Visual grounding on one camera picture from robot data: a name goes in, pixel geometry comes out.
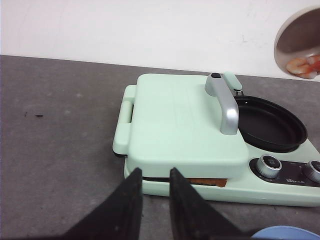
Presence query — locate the silver control knob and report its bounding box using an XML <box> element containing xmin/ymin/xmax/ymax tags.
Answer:
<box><xmin>302</xmin><ymin>160</ymin><xmax>320</xmax><ymax>184</ymax></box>
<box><xmin>256</xmin><ymin>154</ymin><xmax>282</xmax><ymax>179</ymax></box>

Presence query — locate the pale cooked shrimp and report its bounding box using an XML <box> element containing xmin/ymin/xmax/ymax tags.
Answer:
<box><xmin>286</xmin><ymin>57</ymin><xmax>311</xmax><ymax>75</ymax></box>

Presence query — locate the white bread slice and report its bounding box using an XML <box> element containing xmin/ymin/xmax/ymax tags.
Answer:
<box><xmin>187</xmin><ymin>178</ymin><xmax>228</xmax><ymax>188</ymax></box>

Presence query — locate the blue round plate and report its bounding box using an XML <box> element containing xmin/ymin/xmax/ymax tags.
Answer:
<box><xmin>251</xmin><ymin>225</ymin><xmax>320</xmax><ymax>240</ymax></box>

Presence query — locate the breakfast maker lid with handle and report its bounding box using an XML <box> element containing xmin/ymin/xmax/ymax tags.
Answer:
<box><xmin>112</xmin><ymin>73</ymin><xmax>249</xmax><ymax>179</ymax></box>

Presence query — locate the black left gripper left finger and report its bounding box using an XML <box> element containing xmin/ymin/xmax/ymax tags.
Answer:
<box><xmin>63</xmin><ymin>168</ymin><xmax>143</xmax><ymax>240</ymax></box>

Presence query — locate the black round frying pan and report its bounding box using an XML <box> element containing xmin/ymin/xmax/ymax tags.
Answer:
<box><xmin>223</xmin><ymin>71</ymin><xmax>308</xmax><ymax>153</ymax></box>

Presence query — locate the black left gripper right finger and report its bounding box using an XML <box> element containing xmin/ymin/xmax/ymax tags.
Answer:
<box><xmin>169</xmin><ymin>168</ymin><xmax>244</xmax><ymax>240</ymax></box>

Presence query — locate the mint green breakfast maker base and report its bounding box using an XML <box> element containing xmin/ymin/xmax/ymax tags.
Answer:
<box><xmin>111</xmin><ymin>72</ymin><xmax>320</xmax><ymax>208</ymax></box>

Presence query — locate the beige ribbed bowl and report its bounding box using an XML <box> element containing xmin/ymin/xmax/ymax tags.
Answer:
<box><xmin>273</xmin><ymin>4</ymin><xmax>320</xmax><ymax>77</ymax></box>

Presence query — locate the right silver control knob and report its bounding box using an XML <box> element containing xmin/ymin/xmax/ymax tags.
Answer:
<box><xmin>302</xmin><ymin>160</ymin><xmax>320</xmax><ymax>184</ymax></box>

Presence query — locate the pink cooked shrimp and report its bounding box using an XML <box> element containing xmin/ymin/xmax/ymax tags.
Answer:
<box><xmin>299</xmin><ymin>54</ymin><xmax>320</xmax><ymax>79</ymax></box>

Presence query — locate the left silver control knob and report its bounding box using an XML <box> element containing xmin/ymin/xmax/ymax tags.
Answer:
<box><xmin>256</xmin><ymin>154</ymin><xmax>282</xmax><ymax>179</ymax></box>

